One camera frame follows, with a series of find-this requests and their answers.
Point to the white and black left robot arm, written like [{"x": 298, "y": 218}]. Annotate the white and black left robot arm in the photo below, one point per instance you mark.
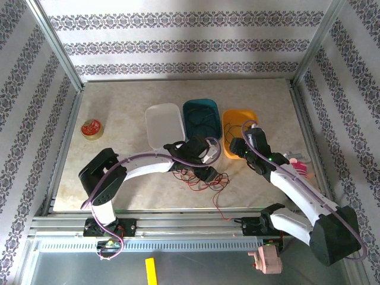
[{"x": 142, "y": 166}]

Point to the pink toy doll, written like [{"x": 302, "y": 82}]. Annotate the pink toy doll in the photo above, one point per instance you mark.
[{"x": 301, "y": 169}]

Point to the aluminium table edge rail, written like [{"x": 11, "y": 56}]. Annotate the aluminium table edge rail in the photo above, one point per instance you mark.
[
  {"x": 301, "y": 118},
  {"x": 63, "y": 148}
]

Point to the white plastic tray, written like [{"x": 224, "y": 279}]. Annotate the white plastic tray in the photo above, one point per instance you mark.
[{"x": 163, "y": 124}]

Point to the aluminium frame post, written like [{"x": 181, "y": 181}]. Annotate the aluminium frame post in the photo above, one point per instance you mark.
[
  {"x": 317, "y": 44},
  {"x": 56, "y": 44}
]

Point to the grey metal panel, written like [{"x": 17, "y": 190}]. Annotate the grey metal panel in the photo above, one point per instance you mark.
[{"x": 207, "y": 267}]

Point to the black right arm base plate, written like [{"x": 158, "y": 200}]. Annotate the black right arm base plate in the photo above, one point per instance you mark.
[{"x": 252, "y": 227}]

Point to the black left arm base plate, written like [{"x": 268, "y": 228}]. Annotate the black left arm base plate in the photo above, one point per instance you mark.
[{"x": 127, "y": 227}]

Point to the round jar with red lid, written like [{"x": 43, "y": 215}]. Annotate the round jar with red lid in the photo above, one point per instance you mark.
[{"x": 92, "y": 129}]

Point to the yellow block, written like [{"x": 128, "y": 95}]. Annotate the yellow block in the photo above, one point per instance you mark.
[{"x": 151, "y": 271}]

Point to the orange plastic tray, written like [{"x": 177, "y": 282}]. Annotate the orange plastic tray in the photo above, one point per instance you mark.
[{"x": 252, "y": 114}]

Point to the pink plastic object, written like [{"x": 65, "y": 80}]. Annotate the pink plastic object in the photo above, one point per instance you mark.
[{"x": 268, "y": 261}]

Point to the aluminium mounting rail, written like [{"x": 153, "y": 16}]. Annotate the aluminium mounting rail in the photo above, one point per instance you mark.
[{"x": 184, "y": 221}]

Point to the small circuit board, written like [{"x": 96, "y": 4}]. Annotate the small circuit board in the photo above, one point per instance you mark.
[
  {"x": 274, "y": 243},
  {"x": 110, "y": 244}
]

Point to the teal plastic tray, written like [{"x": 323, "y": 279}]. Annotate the teal plastic tray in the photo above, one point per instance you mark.
[{"x": 190, "y": 104}]

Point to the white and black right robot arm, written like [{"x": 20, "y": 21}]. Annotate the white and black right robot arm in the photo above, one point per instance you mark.
[{"x": 302, "y": 193}]

